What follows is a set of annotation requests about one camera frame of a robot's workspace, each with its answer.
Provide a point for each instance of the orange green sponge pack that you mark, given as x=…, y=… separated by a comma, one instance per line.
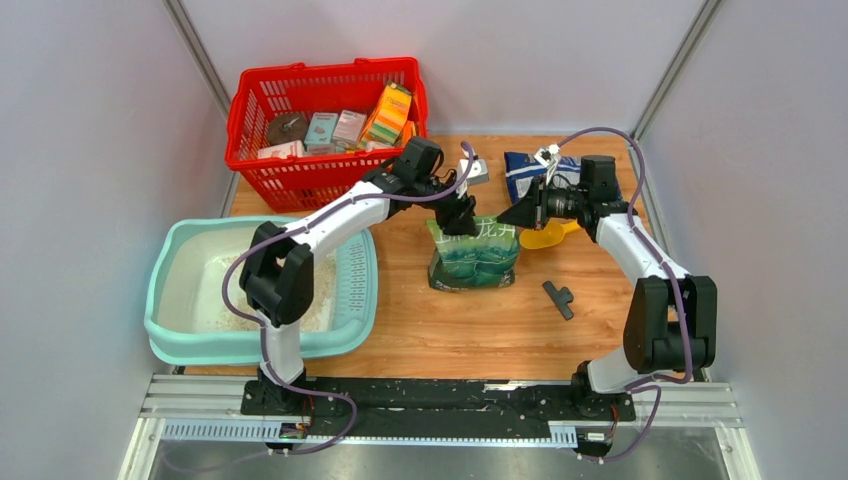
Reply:
x=388, y=118

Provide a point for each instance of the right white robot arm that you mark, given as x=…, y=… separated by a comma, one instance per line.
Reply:
x=672, y=319

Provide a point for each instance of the white pink sponge pack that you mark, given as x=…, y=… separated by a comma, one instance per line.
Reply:
x=292, y=149

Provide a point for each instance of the blue white snack bag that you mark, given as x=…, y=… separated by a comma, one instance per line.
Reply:
x=521, y=169

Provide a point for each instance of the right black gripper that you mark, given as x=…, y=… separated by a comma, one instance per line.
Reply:
x=531, y=211

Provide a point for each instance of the black bag clip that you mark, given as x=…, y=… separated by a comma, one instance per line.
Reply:
x=562, y=299

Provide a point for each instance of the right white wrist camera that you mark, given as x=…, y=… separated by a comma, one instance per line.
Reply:
x=549, y=157

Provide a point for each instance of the pink grey small box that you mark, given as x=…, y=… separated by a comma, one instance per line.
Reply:
x=348, y=129

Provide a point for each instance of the red plastic shopping basket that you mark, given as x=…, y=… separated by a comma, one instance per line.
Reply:
x=308, y=183

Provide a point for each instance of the brown round box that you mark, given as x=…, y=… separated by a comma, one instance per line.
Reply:
x=285, y=128

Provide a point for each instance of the beige cat litter pile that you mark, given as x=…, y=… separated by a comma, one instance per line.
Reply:
x=316, y=319

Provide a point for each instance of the yellow plastic scoop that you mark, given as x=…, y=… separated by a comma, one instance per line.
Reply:
x=550, y=235

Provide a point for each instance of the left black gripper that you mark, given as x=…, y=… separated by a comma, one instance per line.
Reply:
x=460, y=212

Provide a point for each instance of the green litter bag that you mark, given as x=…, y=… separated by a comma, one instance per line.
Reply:
x=465, y=262

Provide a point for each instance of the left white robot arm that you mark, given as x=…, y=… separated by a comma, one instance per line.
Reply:
x=276, y=273

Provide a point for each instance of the teal small box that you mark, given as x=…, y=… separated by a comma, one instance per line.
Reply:
x=321, y=128

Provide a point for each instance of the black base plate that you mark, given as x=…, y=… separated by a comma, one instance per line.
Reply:
x=433, y=408

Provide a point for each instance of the teal plastic litter box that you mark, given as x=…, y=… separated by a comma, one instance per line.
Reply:
x=184, y=296

